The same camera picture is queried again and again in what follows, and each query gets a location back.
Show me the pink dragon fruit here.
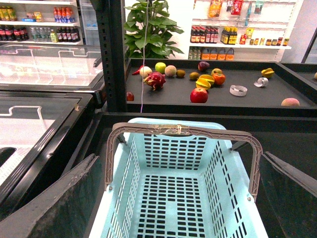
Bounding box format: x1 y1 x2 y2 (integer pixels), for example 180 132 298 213
143 72 166 91

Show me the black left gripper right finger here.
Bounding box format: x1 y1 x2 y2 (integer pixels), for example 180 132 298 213
260 152 317 238

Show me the red chili pepper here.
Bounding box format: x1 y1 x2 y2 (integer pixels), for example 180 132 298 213
132 65 144 75

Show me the light blue plastic basket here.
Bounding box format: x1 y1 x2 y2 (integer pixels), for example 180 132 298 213
89 118 267 238

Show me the white shelf with sauces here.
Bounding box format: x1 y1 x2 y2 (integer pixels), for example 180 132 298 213
187 0 303 62

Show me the brown kiwi right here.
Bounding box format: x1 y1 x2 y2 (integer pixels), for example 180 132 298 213
189 72 200 81

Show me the orange persimmon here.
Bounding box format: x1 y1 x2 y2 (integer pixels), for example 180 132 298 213
212 73 226 86

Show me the clear tape roll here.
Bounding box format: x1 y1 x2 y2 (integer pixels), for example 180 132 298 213
229 85 248 97

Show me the peach fruit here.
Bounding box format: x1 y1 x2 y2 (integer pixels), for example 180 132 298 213
281 98 300 107

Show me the white hanging cable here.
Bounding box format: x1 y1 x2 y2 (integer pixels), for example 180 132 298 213
140 0 150 114

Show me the yellow star fruit far right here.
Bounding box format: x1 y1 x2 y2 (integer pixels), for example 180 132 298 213
261 68 275 79

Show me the silver tape roll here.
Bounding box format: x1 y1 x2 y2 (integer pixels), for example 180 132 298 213
254 77 269 87

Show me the green potted plant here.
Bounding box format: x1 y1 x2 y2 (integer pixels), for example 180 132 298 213
123 0 184 59

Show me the brown kiwi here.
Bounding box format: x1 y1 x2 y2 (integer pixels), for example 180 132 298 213
176 69 186 78
189 72 200 81

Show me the red apple behind post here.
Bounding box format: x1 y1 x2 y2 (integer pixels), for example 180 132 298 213
126 91 135 102

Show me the glass top freezer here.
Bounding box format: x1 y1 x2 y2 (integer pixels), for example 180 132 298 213
0 43 105 219

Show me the brown kiwi left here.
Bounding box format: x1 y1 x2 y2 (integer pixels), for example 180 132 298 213
176 69 186 78

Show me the white round fruit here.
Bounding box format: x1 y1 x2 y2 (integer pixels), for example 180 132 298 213
139 66 153 78

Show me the black fruit display tray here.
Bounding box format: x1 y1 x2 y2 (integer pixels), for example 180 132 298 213
126 59 317 118

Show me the dark red fruit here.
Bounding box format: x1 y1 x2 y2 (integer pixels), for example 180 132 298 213
198 61 210 72

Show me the grey basket handle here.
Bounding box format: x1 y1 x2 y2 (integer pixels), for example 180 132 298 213
104 122 263 200

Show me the green red apple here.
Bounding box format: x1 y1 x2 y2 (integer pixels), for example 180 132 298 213
211 68 223 76

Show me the white shelf with bottles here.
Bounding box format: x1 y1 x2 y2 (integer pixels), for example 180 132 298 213
0 0 83 45

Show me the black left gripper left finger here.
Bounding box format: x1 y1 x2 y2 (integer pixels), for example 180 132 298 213
0 154 102 238

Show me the tan round melon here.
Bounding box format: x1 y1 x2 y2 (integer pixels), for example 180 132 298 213
164 65 177 77

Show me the yellow star fruit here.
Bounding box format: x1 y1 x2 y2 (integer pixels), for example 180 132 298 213
261 68 275 79
196 74 214 90

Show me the black metal post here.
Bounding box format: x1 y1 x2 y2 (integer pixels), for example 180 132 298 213
97 0 127 112

